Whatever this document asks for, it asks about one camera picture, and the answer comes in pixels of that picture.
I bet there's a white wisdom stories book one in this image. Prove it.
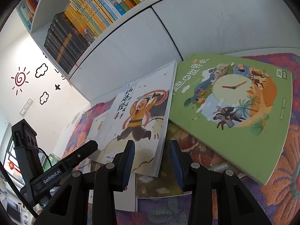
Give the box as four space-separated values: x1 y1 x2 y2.
83 112 137 212

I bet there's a white monkey mythology book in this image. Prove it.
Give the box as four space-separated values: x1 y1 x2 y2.
91 60 177 177

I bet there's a light green illustrated book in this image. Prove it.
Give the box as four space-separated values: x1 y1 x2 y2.
169 53 293 185

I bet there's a rabbit hill picture book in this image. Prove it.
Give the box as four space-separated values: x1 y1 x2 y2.
136 122 245 198

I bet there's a row of shelved books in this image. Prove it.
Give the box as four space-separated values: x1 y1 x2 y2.
17 0 145 75

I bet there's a floral woven tablecloth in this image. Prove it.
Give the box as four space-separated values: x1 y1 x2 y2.
60 52 300 225

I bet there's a white bookshelf cabinet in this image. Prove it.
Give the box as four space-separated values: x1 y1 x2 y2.
16 0 300 103

